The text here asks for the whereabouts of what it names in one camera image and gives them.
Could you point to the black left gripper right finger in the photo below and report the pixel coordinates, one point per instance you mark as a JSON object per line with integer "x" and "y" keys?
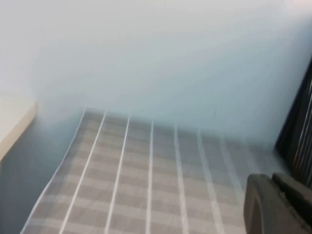
{"x": 299, "y": 202}

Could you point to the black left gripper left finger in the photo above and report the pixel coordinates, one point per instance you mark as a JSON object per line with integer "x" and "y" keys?
{"x": 263, "y": 209}

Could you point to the black plastic book stand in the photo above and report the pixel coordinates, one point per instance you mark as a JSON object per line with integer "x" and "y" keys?
{"x": 290, "y": 136}

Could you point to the grey checked tablecloth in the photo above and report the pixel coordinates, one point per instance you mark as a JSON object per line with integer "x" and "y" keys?
{"x": 146, "y": 182}

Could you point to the white side table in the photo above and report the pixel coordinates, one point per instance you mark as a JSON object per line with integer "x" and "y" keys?
{"x": 12, "y": 122}

